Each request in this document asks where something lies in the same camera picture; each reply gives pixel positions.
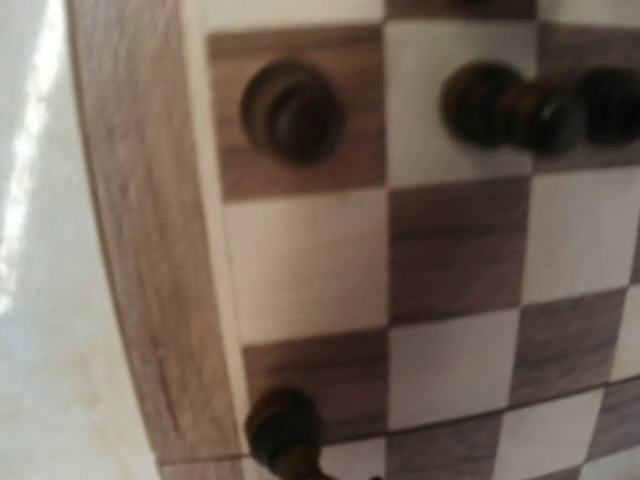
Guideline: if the wooden chess board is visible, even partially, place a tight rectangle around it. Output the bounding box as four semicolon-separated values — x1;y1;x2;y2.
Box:
67;1;639;479

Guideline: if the dark piece back rank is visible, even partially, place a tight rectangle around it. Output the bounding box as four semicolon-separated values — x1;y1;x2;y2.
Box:
244;388;329;480

